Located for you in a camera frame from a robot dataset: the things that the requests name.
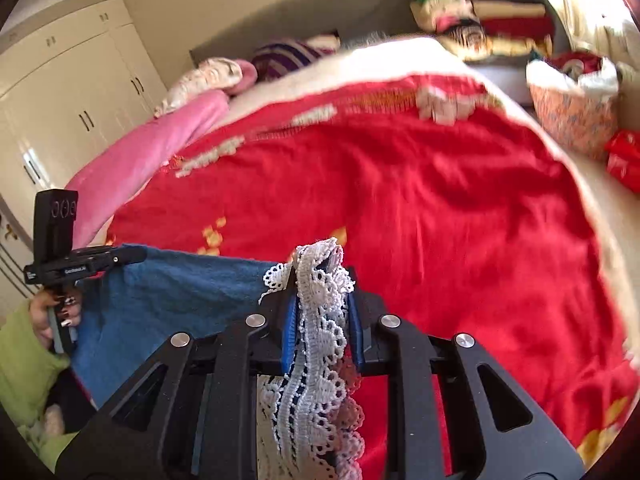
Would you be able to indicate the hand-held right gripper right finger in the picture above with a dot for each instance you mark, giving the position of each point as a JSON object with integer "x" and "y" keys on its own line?
{"x": 356, "y": 337}

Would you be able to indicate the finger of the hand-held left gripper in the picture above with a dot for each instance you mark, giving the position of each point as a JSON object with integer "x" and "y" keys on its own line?
{"x": 131, "y": 255}

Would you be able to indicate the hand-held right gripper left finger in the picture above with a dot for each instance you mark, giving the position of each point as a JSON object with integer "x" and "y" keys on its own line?
{"x": 289, "y": 332}

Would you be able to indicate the blue denim pants lace trim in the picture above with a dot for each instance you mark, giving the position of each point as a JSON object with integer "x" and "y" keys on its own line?
{"x": 175, "y": 290}

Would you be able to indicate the person's left forearm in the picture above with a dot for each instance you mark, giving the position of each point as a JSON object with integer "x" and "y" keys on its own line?
{"x": 25, "y": 360}

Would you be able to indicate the person's left hand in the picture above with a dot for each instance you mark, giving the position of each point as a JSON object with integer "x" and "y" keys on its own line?
{"x": 41, "y": 312}

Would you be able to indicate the pink plush blanket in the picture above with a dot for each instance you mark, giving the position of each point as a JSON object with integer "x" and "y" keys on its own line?
{"x": 145, "y": 155}

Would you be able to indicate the red floral blanket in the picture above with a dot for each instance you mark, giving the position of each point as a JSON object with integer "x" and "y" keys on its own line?
{"x": 400, "y": 210}

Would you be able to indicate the cream wardrobe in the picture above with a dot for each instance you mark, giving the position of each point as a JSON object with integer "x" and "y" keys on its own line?
{"x": 65, "y": 95}

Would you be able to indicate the purple striped pillow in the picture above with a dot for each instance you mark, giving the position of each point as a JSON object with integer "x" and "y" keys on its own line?
{"x": 285, "y": 55}

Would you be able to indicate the grey headboard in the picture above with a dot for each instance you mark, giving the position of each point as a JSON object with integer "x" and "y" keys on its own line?
{"x": 300, "y": 15}

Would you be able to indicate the grey fringed cloth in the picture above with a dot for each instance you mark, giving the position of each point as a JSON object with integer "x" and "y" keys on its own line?
{"x": 367, "y": 39}

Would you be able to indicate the orange floral fabric basket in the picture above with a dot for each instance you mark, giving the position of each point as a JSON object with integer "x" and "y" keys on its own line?
{"x": 575, "y": 120}

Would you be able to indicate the red packet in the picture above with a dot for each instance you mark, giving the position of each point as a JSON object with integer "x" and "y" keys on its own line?
{"x": 625, "y": 160}

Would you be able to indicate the white plastic bag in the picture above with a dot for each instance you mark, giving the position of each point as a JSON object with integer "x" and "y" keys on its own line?
{"x": 597, "y": 82}

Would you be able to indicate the dark red cloth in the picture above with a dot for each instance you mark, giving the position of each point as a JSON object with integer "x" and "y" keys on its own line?
{"x": 575, "y": 62}

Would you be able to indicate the stack of folded clothes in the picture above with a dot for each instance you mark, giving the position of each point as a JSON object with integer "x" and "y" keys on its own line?
{"x": 500, "y": 10}

